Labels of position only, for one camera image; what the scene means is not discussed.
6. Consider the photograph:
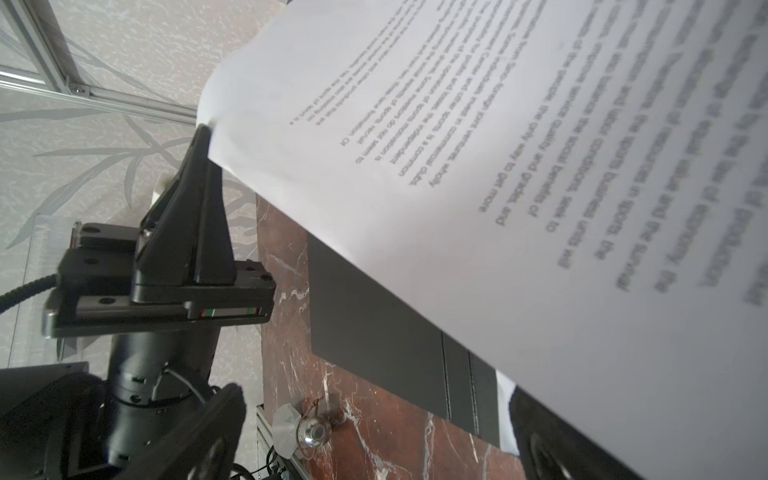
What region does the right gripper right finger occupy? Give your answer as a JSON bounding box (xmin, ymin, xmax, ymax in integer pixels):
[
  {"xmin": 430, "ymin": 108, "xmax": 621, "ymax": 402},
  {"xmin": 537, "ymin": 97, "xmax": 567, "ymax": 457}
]
[{"xmin": 509, "ymin": 388, "xmax": 639, "ymax": 480}]

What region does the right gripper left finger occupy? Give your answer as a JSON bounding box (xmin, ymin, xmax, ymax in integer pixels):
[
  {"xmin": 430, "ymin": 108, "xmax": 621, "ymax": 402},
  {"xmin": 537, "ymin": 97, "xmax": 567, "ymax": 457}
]
[{"xmin": 119, "ymin": 383, "xmax": 246, "ymax": 479}]

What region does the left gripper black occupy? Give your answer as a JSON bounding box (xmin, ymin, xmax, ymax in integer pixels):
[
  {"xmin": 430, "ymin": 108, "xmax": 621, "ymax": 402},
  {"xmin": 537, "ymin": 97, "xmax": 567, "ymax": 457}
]
[{"xmin": 42, "ymin": 125, "xmax": 276, "ymax": 468}]

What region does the blue folder black inside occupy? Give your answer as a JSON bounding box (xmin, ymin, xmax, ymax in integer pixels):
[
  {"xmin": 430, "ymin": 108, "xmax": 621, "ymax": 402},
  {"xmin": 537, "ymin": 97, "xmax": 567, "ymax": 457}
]
[{"xmin": 307, "ymin": 236, "xmax": 500, "ymax": 446}]

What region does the paper sheet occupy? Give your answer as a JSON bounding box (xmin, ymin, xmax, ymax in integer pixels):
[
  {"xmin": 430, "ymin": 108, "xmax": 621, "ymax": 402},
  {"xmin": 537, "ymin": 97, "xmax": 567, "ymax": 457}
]
[
  {"xmin": 197, "ymin": 1, "xmax": 767, "ymax": 479},
  {"xmin": 495, "ymin": 370, "xmax": 520, "ymax": 457}
]

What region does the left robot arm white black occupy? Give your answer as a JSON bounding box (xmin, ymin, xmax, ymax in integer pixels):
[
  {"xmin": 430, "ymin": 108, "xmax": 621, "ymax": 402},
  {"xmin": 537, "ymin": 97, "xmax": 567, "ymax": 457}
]
[{"xmin": 1, "ymin": 125, "xmax": 276, "ymax": 479}]

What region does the aluminium frame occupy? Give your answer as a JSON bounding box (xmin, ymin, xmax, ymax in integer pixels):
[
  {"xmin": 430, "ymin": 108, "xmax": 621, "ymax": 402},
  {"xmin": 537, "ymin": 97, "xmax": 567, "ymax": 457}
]
[{"xmin": 1, "ymin": 1, "xmax": 196, "ymax": 125}]

